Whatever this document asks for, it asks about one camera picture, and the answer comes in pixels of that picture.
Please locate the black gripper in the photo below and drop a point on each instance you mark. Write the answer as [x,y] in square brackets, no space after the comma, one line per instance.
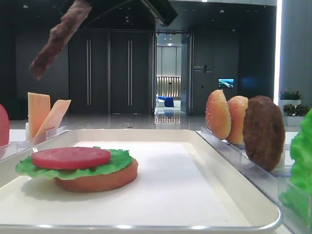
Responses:
[128,14]

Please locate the green lettuce leaf on stack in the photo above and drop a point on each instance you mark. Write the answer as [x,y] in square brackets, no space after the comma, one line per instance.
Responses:
[119,160]

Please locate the orange cheese slice right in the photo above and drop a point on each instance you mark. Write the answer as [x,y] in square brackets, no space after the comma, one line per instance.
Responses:
[55,116]

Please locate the orange cheese slice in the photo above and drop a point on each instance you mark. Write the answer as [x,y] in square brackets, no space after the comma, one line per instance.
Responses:
[38,109]
[55,116]

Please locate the orange cheese slice left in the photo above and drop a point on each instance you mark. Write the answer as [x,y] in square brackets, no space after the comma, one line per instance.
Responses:
[38,109]

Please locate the red tomato slice on stack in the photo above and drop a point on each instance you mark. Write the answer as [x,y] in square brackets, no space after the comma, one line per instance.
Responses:
[70,158]

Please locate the upright red tomato slice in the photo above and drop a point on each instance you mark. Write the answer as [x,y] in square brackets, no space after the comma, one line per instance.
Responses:
[4,127]

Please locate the upright green lettuce leaf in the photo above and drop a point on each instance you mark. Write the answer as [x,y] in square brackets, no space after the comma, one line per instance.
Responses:
[298,158]

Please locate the blue sofa in hallway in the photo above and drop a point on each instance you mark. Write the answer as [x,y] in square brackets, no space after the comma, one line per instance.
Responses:
[168,101]

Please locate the sesame bun half upright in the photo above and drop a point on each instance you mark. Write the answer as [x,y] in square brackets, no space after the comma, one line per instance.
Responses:
[217,115]

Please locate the smooth bun half upright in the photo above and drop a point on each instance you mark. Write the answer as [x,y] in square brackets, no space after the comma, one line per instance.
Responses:
[237,107]

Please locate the potted plants in white planter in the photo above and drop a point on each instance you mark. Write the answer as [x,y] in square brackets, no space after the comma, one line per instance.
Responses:
[288,103]

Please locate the white rectangular metal tray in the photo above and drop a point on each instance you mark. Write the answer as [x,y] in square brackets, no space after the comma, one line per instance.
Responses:
[184,186]

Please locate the bottom bun on tray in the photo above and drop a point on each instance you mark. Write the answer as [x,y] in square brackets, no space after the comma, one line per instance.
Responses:
[100,183]

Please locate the clear acrylic rack left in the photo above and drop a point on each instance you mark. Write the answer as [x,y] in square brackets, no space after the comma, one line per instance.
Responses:
[19,140]

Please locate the clear acrylic rack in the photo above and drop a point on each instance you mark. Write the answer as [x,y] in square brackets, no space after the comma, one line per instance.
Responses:
[19,140]
[271,184]

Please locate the clear acrylic rack right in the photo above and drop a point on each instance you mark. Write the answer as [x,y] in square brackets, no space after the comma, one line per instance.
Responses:
[271,184]

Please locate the wall mounted screen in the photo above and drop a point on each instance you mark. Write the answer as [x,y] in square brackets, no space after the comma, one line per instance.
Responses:
[225,83]

